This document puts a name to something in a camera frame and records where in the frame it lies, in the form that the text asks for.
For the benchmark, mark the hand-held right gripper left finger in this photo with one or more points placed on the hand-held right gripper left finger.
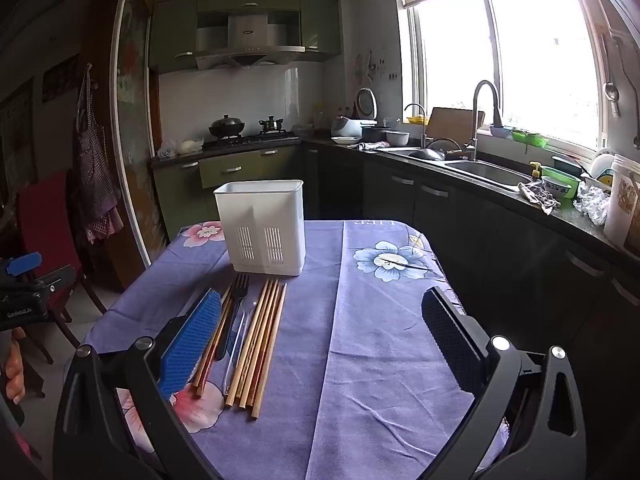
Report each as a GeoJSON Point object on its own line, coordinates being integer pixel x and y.
{"type": "Point", "coordinates": [190, 345]}

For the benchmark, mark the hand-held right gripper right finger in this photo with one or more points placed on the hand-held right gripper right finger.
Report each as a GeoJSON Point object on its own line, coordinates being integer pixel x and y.
{"type": "Point", "coordinates": [452, 345]}

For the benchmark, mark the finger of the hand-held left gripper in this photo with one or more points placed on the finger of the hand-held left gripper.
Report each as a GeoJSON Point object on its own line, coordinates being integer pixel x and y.
{"type": "Point", "coordinates": [22, 263]}
{"type": "Point", "coordinates": [52, 282]}

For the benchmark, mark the reddish brown chopstick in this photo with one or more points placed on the reddish brown chopstick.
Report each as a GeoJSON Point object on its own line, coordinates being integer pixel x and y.
{"type": "Point", "coordinates": [199, 382]}
{"type": "Point", "coordinates": [212, 347]}

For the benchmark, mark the light bamboo chopstick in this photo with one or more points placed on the light bamboo chopstick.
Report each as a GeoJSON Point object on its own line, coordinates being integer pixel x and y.
{"type": "Point", "coordinates": [264, 345]}
{"type": "Point", "coordinates": [270, 351]}
{"type": "Point", "coordinates": [259, 344]}
{"type": "Point", "coordinates": [253, 342]}
{"type": "Point", "coordinates": [247, 342]}

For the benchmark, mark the white slotted utensil holder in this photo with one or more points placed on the white slotted utensil holder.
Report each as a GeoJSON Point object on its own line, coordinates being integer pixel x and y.
{"type": "Point", "coordinates": [260, 225]}

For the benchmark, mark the person's left hand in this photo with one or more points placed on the person's left hand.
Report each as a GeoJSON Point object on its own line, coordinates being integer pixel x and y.
{"type": "Point", "coordinates": [12, 365]}

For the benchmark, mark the red chair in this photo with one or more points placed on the red chair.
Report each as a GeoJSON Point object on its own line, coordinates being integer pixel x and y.
{"type": "Point", "coordinates": [47, 230]}

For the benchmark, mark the clear plastic utensil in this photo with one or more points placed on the clear plastic utensil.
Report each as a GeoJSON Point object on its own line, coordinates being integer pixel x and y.
{"type": "Point", "coordinates": [239, 340]}

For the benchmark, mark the black fork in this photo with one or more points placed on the black fork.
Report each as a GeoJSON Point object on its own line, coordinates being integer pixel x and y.
{"type": "Point", "coordinates": [239, 292]}

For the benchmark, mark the purple floral tablecloth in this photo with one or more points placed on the purple floral tablecloth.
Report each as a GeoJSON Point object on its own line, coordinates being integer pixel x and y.
{"type": "Point", "coordinates": [360, 340]}

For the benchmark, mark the dark lower cabinets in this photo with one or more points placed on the dark lower cabinets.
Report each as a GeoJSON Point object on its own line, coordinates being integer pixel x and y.
{"type": "Point", "coordinates": [475, 240]}

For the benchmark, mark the checkered apron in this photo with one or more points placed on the checkered apron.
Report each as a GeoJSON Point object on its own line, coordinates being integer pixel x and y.
{"type": "Point", "coordinates": [95, 170]}

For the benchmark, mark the sliding glass door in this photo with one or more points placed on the sliding glass door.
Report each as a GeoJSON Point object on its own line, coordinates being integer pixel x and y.
{"type": "Point", "coordinates": [132, 135]}

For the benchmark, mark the patterned dish rag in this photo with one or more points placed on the patterned dish rag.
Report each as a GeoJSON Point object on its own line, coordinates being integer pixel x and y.
{"type": "Point", "coordinates": [539, 197]}

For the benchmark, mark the stainless steel sink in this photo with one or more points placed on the stainless steel sink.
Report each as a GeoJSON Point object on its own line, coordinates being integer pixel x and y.
{"type": "Point", "coordinates": [485, 170]}

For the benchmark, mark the green lower cabinet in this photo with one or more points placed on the green lower cabinet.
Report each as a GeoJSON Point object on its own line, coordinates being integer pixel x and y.
{"type": "Point", "coordinates": [230, 167]}

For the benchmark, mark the white plastic bags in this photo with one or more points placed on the white plastic bags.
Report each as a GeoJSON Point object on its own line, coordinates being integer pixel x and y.
{"type": "Point", "coordinates": [182, 147]}

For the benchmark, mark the blue patterned bowl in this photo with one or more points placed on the blue patterned bowl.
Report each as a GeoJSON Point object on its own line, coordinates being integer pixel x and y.
{"type": "Point", "coordinates": [556, 187]}

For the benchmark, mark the yellow soap pump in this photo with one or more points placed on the yellow soap pump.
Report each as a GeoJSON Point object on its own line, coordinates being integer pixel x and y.
{"type": "Point", "coordinates": [536, 170]}

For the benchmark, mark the crumpled clear plastic bag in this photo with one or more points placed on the crumpled clear plastic bag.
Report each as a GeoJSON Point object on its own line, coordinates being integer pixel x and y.
{"type": "Point", "coordinates": [592, 205]}

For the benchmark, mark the green plastic basin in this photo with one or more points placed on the green plastic basin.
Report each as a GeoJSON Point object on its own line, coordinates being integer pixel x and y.
{"type": "Point", "coordinates": [574, 180]}

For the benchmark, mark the black gas stove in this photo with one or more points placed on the black gas stove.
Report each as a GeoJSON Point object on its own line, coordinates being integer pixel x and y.
{"type": "Point", "coordinates": [250, 140]}

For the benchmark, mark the white bowl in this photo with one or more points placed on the white bowl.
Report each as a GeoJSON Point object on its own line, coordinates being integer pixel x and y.
{"type": "Point", "coordinates": [397, 137]}

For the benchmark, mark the white plastic bucket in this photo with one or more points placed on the white plastic bucket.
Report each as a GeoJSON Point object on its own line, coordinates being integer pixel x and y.
{"type": "Point", "coordinates": [622, 210]}

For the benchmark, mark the green plastic containers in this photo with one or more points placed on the green plastic containers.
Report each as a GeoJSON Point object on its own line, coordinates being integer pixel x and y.
{"type": "Point", "coordinates": [530, 137]}

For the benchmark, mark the small chrome faucet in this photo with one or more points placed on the small chrome faucet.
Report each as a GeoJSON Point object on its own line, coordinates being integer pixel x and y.
{"type": "Point", "coordinates": [424, 125]}

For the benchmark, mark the black lidded wok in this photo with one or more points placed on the black lidded wok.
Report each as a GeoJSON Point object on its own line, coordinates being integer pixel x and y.
{"type": "Point", "coordinates": [227, 126]}

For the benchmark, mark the wooden cutting board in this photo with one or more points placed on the wooden cutting board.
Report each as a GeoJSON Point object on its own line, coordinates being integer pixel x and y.
{"type": "Point", "coordinates": [450, 122]}

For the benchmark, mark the black cooking pot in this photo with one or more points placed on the black cooking pot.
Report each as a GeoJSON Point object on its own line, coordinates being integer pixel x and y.
{"type": "Point", "coordinates": [374, 134]}

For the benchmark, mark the white plate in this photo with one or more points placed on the white plate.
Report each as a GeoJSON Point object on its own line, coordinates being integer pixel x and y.
{"type": "Point", "coordinates": [346, 139]}

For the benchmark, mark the white plates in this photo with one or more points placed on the white plates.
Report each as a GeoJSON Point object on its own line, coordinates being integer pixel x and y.
{"type": "Point", "coordinates": [602, 167]}

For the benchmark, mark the small black pot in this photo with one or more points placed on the small black pot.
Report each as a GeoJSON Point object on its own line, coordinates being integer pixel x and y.
{"type": "Point", "coordinates": [271, 125]}

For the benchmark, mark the tall chrome faucet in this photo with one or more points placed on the tall chrome faucet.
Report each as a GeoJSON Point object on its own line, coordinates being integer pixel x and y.
{"type": "Point", "coordinates": [477, 110]}

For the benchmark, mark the white rice cooker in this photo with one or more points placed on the white rice cooker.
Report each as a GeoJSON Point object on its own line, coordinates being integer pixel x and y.
{"type": "Point", "coordinates": [346, 125]}

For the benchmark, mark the green upper cabinets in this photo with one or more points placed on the green upper cabinets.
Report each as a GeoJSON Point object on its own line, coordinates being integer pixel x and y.
{"type": "Point", "coordinates": [172, 30]}

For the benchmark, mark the kitchen window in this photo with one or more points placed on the kitchen window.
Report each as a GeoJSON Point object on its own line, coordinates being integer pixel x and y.
{"type": "Point", "coordinates": [500, 60]}

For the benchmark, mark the hanging metal ladle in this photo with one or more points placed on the hanging metal ladle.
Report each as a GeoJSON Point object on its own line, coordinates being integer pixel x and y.
{"type": "Point", "coordinates": [612, 90]}

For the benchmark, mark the steel range hood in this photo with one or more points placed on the steel range hood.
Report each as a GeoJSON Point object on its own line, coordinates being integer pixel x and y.
{"type": "Point", "coordinates": [247, 35]}

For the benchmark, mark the dark wall picture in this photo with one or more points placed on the dark wall picture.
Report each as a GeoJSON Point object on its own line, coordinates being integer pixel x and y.
{"type": "Point", "coordinates": [62, 77]}

